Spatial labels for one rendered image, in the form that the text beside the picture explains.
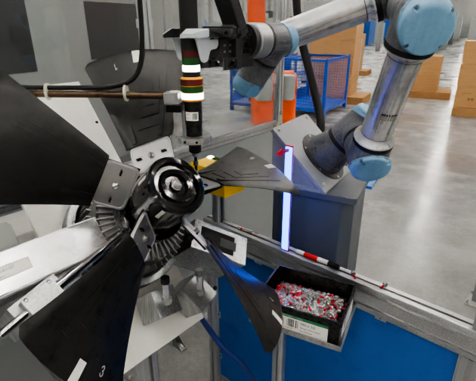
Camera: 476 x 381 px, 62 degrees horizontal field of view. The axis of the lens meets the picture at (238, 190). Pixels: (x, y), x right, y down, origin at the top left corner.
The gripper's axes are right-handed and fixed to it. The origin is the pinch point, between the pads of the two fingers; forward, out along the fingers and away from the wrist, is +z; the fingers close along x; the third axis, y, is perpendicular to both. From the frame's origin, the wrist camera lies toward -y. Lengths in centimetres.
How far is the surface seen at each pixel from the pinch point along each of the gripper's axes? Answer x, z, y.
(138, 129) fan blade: 10.0, 3.2, 19.0
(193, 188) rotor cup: -5.9, 2.9, 28.1
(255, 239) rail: 11, -38, 62
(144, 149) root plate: 7.6, 3.9, 22.6
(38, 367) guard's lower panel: 70, 16, 116
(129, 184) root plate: 1.9, 11.9, 26.7
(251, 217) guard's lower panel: 70, -107, 100
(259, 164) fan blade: -0.1, -24.8, 31.5
